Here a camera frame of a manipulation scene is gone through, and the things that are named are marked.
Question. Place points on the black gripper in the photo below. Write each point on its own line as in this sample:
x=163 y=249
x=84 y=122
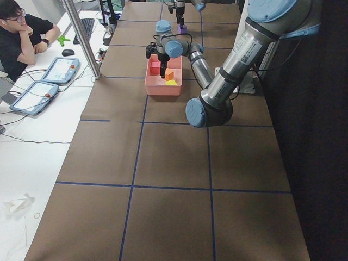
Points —
x=162 y=59
x=179 y=11

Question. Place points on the red foam cube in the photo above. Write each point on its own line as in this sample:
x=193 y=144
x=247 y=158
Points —
x=155 y=68

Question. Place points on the orange foam cube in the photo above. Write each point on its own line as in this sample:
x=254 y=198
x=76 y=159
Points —
x=169 y=74

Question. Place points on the purple foam cube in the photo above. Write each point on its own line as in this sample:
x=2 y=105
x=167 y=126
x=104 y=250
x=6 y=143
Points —
x=182 y=29

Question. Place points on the yellow foam cube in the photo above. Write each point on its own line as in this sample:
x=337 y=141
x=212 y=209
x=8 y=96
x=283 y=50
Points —
x=171 y=82

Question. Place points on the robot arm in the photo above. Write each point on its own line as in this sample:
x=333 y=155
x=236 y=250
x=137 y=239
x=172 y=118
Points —
x=266 y=22
x=200 y=5

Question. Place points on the pink plastic bin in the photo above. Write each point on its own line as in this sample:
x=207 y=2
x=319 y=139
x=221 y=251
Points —
x=155 y=85

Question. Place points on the black keyboard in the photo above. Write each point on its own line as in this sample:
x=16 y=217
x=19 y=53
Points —
x=88 y=26

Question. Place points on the black computer mouse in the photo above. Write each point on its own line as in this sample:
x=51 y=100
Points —
x=67 y=52

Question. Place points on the upper teach pendant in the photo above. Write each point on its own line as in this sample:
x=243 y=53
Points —
x=61 y=70

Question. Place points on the teach pendant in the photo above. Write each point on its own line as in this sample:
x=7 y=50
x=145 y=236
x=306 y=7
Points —
x=35 y=98
x=61 y=70

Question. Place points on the green plastic clamp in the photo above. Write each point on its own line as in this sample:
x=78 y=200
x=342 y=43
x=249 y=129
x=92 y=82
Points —
x=62 y=39

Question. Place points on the lower teach pendant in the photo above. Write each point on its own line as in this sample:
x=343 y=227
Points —
x=35 y=98

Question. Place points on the seated person in black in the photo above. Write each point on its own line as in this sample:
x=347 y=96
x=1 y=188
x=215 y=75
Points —
x=22 y=37

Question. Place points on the crumpled clear plastic wrap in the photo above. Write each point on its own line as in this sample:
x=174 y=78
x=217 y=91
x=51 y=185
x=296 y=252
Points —
x=18 y=207

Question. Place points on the aluminium frame post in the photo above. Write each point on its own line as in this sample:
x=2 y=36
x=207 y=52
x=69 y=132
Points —
x=75 y=21

